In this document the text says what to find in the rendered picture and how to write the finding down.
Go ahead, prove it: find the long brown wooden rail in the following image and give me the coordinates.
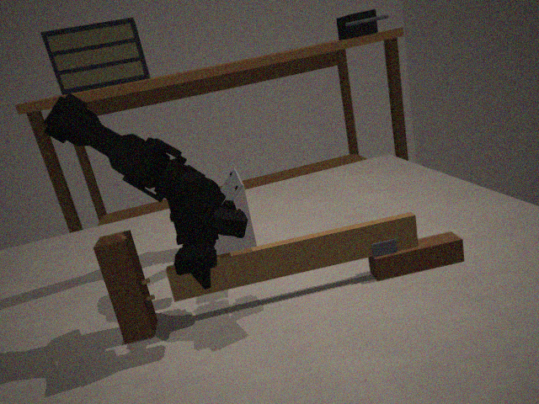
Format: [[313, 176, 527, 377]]
[[166, 212, 418, 302]]

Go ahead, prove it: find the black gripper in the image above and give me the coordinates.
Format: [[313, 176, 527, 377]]
[[169, 207, 217, 289]]

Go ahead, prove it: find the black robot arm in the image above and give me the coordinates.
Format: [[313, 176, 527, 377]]
[[43, 93, 248, 241]]

